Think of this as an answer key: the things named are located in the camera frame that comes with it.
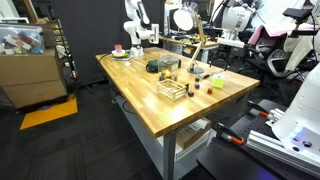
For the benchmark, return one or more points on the orange floor mat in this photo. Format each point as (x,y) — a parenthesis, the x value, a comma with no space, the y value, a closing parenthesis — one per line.
(54,112)

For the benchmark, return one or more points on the cardboard box under table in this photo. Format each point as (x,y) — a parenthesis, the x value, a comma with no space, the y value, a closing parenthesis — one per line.
(191,133)

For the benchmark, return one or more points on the brown cardboard box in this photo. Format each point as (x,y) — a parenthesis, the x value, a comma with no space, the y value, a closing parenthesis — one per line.
(31,79)

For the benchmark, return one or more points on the pink jacket on chair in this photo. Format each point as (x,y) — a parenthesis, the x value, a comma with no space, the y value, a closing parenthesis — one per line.
(268,31)

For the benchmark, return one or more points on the aluminium rail robot base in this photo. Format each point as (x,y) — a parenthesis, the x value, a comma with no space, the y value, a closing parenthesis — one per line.
(297,130)

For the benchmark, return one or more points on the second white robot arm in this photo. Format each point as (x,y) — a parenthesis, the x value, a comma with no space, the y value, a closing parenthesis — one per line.
(139,27)

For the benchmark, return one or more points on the black camera on stand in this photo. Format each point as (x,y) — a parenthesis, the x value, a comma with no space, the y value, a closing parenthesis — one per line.
(297,13)

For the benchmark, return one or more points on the clear glass jar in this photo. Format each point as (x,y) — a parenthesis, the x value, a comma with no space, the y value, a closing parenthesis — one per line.
(168,65)

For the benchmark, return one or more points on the dark purple wooden block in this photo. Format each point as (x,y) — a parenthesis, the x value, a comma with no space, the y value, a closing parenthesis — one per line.
(190,93)

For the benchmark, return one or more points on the red wooden block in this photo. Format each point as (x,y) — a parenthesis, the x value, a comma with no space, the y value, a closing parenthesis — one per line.
(209,91)

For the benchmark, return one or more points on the grey mesh office chair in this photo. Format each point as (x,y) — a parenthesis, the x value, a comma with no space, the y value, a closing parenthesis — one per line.
(277,58)

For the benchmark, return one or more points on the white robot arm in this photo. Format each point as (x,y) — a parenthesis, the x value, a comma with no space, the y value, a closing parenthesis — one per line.
(233,17)

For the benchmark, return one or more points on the orange-handled clamp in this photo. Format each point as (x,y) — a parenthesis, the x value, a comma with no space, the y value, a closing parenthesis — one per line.
(229,134)
(251,105)

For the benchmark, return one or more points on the stack of plates with cup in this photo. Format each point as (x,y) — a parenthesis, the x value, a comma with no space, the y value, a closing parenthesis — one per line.
(118,53)

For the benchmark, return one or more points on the large white-edged Rubik's cube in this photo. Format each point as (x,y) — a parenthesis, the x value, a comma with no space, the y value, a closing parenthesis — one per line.
(218,81)

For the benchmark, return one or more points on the clear plastic toy bin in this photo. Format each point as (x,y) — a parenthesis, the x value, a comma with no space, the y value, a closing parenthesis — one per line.
(21,39)

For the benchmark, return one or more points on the wooden desk lamp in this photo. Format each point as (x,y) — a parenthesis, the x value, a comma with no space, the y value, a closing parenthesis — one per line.
(186,19)

